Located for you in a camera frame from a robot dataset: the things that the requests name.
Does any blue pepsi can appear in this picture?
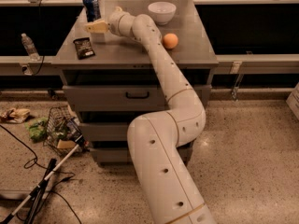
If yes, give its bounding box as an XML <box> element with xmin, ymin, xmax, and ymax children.
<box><xmin>82</xmin><ymin>0</ymin><xmax>101</xmax><ymax>22</ymax></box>

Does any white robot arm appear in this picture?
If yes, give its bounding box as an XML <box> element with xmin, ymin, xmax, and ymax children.
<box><xmin>85</xmin><ymin>7</ymin><xmax>217</xmax><ymax>224</ymax></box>

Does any white ceramic bowl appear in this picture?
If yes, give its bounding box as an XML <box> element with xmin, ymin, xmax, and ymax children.
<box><xmin>148</xmin><ymin>1</ymin><xmax>177</xmax><ymax>25</ymax></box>

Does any dark snack bag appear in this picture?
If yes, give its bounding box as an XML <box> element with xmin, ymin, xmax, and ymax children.
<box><xmin>73</xmin><ymin>37</ymin><xmax>95</xmax><ymax>60</ymax></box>

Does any clear plastic water bottle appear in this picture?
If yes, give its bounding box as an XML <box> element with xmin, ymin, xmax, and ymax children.
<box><xmin>21</xmin><ymin>34</ymin><xmax>40</xmax><ymax>62</ymax></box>

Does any top grey drawer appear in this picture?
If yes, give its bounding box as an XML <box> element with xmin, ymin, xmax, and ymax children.
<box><xmin>63</xmin><ymin>84</ymin><xmax>212</xmax><ymax>112</ymax></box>

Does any grey drawer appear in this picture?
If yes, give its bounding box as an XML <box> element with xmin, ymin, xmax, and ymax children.
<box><xmin>78</xmin><ymin>121</ymin><xmax>201</xmax><ymax>142</ymax></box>
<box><xmin>63</xmin><ymin>84</ymin><xmax>212</xmax><ymax>112</ymax></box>
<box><xmin>91</xmin><ymin>141</ymin><xmax>193</xmax><ymax>164</ymax></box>

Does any orange fruit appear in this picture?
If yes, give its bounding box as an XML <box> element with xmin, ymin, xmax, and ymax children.
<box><xmin>163</xmin><ymin>34</ymin><xmax>178</xmax><ymax>49</ymax></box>

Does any middle grey drawer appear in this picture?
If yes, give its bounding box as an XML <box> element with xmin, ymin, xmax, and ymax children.
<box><xmin>78</xmin><ymin>121</ymin><xmax>201</xmax><ymax>142</ymax></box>

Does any green crumpled bag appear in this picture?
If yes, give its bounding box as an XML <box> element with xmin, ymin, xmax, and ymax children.
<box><xmin>25</xmin><ymin>118</ymin><xmax>48</xmax><ymax>143</ymax></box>

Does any white black grabber stick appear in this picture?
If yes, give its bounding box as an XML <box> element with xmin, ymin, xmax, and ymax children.
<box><xmin>0</xmin><ymin>135</ymin><xmax>84</xmax><ymax>224</ymax></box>

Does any crumpled tan bag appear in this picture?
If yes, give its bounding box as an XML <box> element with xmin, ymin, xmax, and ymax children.
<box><xmin>0</xmin><ymin>108</ymin><xmax>30</xmax><ymax>123</ymax></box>

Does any bottom grey drawer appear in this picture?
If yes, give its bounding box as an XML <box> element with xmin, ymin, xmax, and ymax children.
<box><xmin>91</xmin><ymin>141</ymin><xmax>193</xmax><ymax>164</ymax></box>

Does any wire basket with items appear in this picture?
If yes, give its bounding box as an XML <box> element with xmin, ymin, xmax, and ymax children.
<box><xmin>44</xmin><ymin>105</ymin><xmax>89</xmax><ymax>156</ymax></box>

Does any black floor cable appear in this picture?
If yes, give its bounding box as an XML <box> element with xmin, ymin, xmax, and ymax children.
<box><xmin>0</xmin><ymin>123</ymin><xmax>82</xmax><ymax>224</ymax></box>

